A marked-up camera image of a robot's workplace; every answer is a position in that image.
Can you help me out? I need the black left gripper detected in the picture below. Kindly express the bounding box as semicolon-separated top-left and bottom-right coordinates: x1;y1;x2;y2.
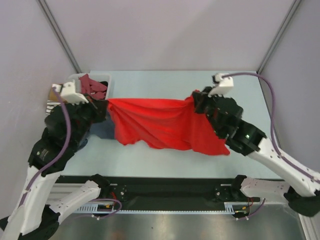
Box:
71;91;110;145

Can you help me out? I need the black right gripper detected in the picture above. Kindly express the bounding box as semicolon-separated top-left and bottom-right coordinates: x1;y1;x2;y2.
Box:
191;86;223;136

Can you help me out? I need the grey-blue tank top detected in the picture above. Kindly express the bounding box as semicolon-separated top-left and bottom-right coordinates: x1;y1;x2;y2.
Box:
77;111;116;151

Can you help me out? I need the red tank top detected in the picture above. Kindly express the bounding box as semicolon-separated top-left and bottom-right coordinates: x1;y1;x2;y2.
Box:
107;96;230;156

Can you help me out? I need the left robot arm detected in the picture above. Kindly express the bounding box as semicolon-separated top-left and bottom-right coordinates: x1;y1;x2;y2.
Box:
0;99;111;240

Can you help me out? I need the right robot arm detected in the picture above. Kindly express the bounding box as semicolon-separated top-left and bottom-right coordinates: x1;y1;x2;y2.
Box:
191;87;320;217

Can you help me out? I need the maroon tank top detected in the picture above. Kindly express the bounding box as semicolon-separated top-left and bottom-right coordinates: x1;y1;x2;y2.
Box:
78;74;109;100

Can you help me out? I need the striped white black tank top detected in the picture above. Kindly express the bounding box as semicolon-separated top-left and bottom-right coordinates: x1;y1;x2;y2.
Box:
45;100;61;115

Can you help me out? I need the tan brown tank top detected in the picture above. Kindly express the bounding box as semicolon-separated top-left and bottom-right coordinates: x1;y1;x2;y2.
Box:
47;89;66;104

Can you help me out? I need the white plastic laundry bin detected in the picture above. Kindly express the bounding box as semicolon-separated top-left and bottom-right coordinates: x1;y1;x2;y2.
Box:
66;72;112;100

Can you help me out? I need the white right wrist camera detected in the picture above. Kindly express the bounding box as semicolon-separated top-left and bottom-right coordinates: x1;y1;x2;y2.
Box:
208;72;234;96

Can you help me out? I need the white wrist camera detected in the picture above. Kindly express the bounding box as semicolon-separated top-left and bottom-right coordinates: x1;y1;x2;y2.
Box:
51;79;89;104
208;72;234;96

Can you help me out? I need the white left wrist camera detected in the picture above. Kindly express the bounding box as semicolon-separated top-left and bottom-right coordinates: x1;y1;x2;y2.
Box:
51;79;89;104

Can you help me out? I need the aluminium frame rail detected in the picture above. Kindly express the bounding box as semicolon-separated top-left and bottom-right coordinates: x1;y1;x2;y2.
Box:
48;183;83;201

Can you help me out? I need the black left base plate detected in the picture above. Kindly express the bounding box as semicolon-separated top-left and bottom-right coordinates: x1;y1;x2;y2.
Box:
98;184;128;202

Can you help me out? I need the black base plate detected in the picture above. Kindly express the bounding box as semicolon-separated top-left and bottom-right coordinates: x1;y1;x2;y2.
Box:
214;184;236;202
98;184;128;202

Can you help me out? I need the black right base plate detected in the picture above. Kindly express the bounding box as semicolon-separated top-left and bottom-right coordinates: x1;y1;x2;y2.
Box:
214;184;236;202

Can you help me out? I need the grey slotted cable duct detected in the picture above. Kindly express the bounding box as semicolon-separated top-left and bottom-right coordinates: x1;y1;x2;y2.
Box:
75;202;255;216

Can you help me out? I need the left aluminium corner post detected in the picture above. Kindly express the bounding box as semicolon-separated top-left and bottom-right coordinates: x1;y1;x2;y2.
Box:
36;0;82;74

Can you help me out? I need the aluminium corner post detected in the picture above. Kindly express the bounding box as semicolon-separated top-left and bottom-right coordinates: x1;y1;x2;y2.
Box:
256;0;304;74
36;0;82;74

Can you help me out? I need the right aluminium corner post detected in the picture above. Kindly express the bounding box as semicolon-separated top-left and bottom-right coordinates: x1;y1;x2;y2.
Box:
256;0;304;74

